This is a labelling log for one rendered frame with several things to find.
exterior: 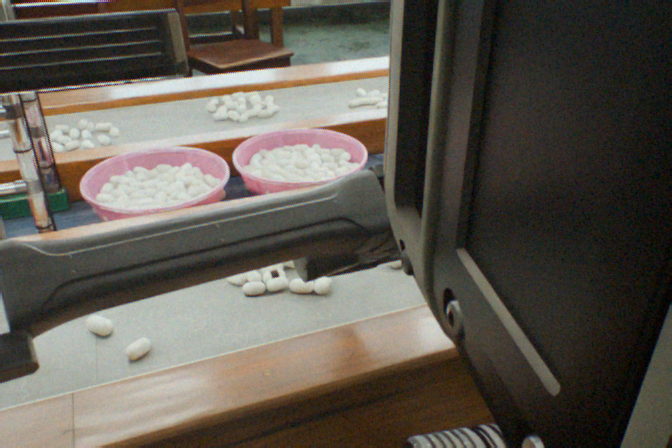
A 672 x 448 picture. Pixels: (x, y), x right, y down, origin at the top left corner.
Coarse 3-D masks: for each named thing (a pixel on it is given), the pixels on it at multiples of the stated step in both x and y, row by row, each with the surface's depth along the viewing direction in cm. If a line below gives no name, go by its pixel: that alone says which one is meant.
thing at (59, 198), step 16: (0, 0) 100; (0, 16) 102; (16, 16) 103; (32, 96) 109; (32, 112) 110; (32, 128) 112; (48, 160) 115; (48, 176) 117; (48, 192) 118; (64, 192) 119; (0, 208) 116; (16, 208) 117; (64, 208) 120
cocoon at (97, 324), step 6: (90, 318) 78; (96, 318) 78; (102, 318) 78; (90, 324) 78; (96, 324) 78; (102, 324) 78; (108, 324) 78; (90, 330) 78; (96, 330) 78; (102, 330) 77; (108, 330) 78
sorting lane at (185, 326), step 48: (192, 288) 87; (240, 288) 87; (288, 288) 87; (336, 288) 87; (384, 288) 87; (48, 336) 78; (96, 336) 78; (144, 336) 78; (192, 336) 78; (240, 336) 78; (288, 336) 78; (0, 384) 71; (48, 384) 71; (96, 384) 71
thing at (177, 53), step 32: (0, 32) 68; (32, 32) 69; (64, 32) 70; (96, 32) 71; (128, 32) 72; (160, 32) 73; (0, 64) 68; (32, 64) 68; (64, 64) 69; (96, 64) 71; (128, 64) 72; (160, 64) 73
